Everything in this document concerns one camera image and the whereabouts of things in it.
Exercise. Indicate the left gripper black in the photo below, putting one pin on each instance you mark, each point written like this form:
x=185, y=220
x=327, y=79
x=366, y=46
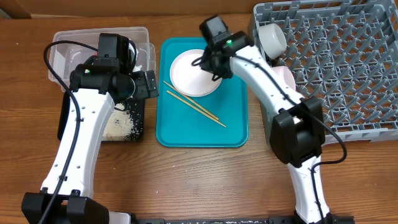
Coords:
x=143, y=79

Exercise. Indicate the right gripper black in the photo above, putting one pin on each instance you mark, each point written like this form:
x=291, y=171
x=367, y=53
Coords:
x=214, y=69

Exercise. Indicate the wooden chopstick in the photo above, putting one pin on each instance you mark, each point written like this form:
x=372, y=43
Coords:
x=192, y=101
x=196, y=109

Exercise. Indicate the white tissue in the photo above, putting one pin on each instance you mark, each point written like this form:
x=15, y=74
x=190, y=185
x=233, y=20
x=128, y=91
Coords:
x=136, y=62

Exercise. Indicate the large pink plate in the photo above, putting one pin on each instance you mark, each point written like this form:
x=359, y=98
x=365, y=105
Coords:
x=191, y=80

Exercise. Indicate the grey-green bowl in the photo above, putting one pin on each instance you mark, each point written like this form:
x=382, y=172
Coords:
x=272, y=40

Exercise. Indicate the pink bowl with rice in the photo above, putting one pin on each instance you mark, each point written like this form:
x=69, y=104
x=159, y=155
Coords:
x=284, y=78

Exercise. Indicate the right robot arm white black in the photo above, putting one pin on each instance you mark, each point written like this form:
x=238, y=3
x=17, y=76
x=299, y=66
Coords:
x=295, y=132

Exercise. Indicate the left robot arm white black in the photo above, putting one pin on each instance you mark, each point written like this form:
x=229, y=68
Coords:
x=96, y=86

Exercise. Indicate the grey dishwasher rack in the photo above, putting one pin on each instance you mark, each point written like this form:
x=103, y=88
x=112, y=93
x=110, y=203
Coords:
x=344, y=53

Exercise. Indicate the black tray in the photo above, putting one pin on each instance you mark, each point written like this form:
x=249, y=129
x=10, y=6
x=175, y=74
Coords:
x=98, y=118

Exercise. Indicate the spilled rice pile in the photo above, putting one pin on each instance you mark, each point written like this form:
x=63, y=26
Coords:
x=126, y=123

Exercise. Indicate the teal plastic tray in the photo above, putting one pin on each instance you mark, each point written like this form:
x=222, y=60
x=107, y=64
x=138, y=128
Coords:
x=178, y=125

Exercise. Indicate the clear plastic bin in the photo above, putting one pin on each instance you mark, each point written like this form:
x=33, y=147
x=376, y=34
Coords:
x=65, y=57

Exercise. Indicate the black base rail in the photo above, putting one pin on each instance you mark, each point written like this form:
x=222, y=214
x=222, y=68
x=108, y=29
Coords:
x=242, y=220

